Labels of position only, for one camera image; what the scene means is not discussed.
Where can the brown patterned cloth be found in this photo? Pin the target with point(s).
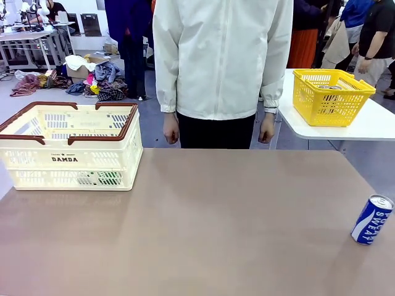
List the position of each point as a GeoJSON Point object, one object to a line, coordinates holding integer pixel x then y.
{"type": "Point", "coordinates": [26, 84]}

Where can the person in dark blue coat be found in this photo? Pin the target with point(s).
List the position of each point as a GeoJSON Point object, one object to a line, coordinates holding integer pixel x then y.
{"type": "Point", "coordinates": [129, 31]}

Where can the person in orange skirt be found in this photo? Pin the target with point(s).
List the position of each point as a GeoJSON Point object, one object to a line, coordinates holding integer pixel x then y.
{"type": "Point", "coordinates": [304, 46]}

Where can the grey background work table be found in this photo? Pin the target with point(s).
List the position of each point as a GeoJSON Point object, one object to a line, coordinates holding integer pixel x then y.
{"type": "Point", "coordinates": [24, 35]}

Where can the person's left forearm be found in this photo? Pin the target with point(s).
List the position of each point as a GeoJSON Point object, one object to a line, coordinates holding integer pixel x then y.
{"type": "Point", "coordinates": [273, 92]}

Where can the person's left hand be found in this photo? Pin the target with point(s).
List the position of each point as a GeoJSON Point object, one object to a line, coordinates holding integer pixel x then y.
{"type": "Point", "coordinates": [267, 131]}

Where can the yellow cloth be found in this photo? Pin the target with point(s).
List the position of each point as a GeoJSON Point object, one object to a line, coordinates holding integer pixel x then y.
{"type": "Point", "coordinates": [95, 89]}

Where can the white wristwatch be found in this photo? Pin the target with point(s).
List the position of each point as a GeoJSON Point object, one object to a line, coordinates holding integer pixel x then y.
{"type": "Point", "coordinates": [270, 110]}

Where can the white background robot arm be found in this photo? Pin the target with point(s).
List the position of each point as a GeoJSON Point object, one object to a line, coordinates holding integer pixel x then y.
{"type": "Point", "coordinates": [43, 9]}

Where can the blue denim cloth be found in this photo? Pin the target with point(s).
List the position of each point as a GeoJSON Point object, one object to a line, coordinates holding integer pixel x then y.
{"type": "Point", "coordinates": [75, 88]}

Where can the person in blue top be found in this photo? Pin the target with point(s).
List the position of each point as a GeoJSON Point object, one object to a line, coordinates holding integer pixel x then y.
{"type": "Point", "coordinates": [355, 12]}

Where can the person in black T-shirt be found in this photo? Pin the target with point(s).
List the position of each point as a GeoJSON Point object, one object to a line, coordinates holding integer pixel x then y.
{"type": "Point", "coordinates": [379, 27]}

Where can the white plastic bag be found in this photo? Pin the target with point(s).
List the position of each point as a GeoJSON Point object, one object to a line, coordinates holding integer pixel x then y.
{"type": "Point", "coordinates": [23, 74]}

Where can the seated person black shirt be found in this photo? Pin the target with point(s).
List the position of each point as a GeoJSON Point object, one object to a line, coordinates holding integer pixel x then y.
{"type": "Point", "coordinates": [57, 7]}

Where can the dark plaid garment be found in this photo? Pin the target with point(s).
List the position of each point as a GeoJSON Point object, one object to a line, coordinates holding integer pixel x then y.
{"type": "Point", "coordinates": [112, 92]}

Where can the white cloth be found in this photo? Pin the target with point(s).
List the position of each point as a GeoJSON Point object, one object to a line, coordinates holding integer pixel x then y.
{"type": "Point", "coordinates": [75, 61]}

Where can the yellow plastic basket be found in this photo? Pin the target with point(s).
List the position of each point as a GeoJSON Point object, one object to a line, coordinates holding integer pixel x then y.
{"type": "Point", "coordinates": [345, 92]}

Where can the person in white jacket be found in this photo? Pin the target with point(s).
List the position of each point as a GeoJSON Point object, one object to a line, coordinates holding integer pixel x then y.
{"type": "Point", "coordinates": [222, 61]}

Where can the person's right forearm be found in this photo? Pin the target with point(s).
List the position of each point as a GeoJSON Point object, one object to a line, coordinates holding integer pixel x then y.
{"type": "Point", "coordinates": [166, 92]}

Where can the dark striped cloth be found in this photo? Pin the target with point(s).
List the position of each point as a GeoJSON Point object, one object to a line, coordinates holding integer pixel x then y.
{"type": "Point", "coordinates": [58, 81]}

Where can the grey-blue shirt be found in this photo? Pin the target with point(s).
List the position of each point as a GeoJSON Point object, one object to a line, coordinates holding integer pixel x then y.
{"type": "Point", "coordinates": [105, 72]}

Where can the brown cardboard box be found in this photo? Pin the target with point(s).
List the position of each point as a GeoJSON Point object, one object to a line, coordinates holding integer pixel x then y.
{"type": "Point", "coordinates": [77, 73]}

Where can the white side table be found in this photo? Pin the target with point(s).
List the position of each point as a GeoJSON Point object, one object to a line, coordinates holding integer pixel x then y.
{"type": "Point", "coordinates": [296, 129]}

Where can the person's right hand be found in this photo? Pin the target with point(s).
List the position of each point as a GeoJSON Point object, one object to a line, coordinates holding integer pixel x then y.
{"type": "Point", "coordinates": [171, 129]}

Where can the beige coat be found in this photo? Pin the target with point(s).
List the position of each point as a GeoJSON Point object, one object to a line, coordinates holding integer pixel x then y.
{"type": "Point", "coordinates": [336, 46]}

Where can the cream brown-rimmed shopping basket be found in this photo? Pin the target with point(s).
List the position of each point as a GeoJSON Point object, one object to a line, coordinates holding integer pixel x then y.
{"type": "Point", "coordinates": [46, 158]}

